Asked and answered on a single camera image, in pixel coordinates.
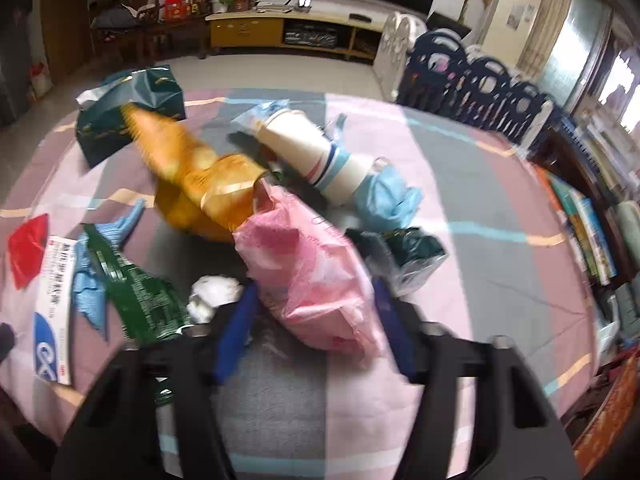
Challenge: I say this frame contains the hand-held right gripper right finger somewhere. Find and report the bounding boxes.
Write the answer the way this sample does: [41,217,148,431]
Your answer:
[370,277,583,480]

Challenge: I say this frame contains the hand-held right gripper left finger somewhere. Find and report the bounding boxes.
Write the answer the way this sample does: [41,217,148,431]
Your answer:
[50,282,262,480]

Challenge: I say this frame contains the pink plastic bag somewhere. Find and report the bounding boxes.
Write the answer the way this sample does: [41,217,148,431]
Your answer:
[232,180,391,356]

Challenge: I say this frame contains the blue quilted cloth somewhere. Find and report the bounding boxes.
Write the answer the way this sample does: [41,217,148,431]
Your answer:
[70,199,146,341]

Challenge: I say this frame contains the white striped paper cup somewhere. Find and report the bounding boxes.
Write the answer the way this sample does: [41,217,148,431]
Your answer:
[255,108,386,206]

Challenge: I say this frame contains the white crumpled tissue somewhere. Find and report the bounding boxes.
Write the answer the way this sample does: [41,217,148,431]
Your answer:
[187,275,246,323]

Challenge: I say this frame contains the dark green wrapper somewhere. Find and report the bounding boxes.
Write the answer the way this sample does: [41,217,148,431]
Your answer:
[345,227,451,296]

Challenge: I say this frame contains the green snack wrapper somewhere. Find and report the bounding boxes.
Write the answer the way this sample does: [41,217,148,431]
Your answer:
[82,222,193,406]

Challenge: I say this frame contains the blue face mask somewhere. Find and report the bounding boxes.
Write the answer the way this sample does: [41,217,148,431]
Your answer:
[352,157,423,233]

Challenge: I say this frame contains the orange snack bag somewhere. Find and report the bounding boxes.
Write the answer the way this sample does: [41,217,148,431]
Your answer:
[122,102,273,241]

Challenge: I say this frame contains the plaid pink grey tablecloth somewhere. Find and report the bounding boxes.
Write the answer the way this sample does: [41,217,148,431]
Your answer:
[0,87,601,480]

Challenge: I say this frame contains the white medicine box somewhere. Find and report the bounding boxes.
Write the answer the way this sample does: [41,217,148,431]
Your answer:
[32,235,78,386]

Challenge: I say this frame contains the row of books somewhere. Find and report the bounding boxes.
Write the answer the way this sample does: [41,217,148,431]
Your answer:
[535,115,621,286]

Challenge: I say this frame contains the red packet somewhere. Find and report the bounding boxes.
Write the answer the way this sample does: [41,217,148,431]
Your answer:
[7,213,51,291]

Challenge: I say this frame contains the dark green tissue box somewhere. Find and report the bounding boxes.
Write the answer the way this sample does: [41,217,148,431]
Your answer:
[75,65,186,168]

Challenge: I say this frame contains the navy playpen fence panels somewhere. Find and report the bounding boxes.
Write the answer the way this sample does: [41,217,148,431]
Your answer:
[397,30,553,146]

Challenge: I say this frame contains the white playpen fence panel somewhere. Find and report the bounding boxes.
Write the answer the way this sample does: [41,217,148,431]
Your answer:
[375,11,428,103]

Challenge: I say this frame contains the yellow television cabinet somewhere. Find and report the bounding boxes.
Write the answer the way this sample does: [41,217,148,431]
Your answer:
[205,0,408,63]

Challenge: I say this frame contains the dark bag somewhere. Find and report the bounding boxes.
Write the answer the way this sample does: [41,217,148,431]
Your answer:
[92,5,138,31]

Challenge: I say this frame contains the cream standing air conditioner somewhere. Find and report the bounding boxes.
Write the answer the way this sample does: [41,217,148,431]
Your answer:
[482,0,543,61]

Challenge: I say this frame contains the grey refrigerator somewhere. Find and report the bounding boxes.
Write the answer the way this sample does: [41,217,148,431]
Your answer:
[0,0,32,126]

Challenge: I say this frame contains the wooden door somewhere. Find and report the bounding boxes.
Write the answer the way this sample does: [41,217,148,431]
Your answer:
[40,0,93,83]

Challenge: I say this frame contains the beige curtain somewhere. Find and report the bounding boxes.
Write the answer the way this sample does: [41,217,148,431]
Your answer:
[520,0,576,78]

